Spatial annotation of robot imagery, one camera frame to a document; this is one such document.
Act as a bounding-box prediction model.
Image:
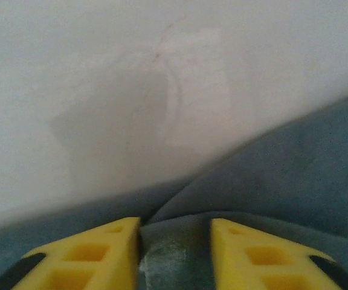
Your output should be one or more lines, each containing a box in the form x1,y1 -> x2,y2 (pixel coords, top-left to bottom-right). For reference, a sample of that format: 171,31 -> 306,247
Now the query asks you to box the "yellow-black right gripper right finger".
209,217 -> 348,290

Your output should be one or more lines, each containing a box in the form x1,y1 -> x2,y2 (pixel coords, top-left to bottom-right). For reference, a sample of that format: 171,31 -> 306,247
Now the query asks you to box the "grey t-shirt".
0,87 -> 348,290

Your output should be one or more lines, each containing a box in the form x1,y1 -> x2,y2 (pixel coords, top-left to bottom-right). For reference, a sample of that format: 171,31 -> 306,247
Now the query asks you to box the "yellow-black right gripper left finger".
0,216 -> 142,290

